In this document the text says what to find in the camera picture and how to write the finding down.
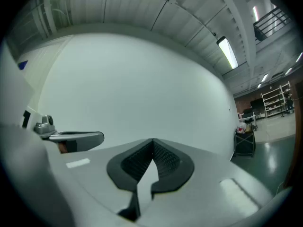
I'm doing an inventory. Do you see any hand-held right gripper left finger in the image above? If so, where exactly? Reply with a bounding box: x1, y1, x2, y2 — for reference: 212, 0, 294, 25
106, 138, 154, 222

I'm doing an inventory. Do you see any white door with blue sign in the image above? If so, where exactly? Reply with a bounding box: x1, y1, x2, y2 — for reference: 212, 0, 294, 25
7, 35, 74, 127

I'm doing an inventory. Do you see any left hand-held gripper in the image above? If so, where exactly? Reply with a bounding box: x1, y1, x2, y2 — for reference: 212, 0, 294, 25
0, 44, 76, 227

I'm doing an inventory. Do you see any white shelf rack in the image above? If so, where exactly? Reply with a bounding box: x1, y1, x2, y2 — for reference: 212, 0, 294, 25
260, 81, 292, 118

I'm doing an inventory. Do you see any silver door lever handle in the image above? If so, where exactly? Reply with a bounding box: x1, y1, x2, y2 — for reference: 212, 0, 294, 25
34, 123, 105, 154

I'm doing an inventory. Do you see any black folding cart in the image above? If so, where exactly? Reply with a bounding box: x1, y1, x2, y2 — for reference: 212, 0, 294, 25
234, 126, 257, 158

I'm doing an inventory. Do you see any black metal railing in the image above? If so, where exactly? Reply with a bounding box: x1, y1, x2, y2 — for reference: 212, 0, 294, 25
253, 6, 292, 42

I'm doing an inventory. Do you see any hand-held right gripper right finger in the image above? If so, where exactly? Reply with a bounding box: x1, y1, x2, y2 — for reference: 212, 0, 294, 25
151, 138, 195, 200

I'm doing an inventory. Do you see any black monitor screen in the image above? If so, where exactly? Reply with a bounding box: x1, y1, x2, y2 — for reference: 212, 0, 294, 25
250, 98, 264, 109

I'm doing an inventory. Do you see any oblong ceiling light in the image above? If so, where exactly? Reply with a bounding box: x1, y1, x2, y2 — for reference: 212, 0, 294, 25
216, 36, 239, 70

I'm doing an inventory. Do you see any dark brown wooden furniture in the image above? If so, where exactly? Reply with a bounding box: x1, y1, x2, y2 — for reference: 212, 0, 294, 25
283, 79, 303, 189

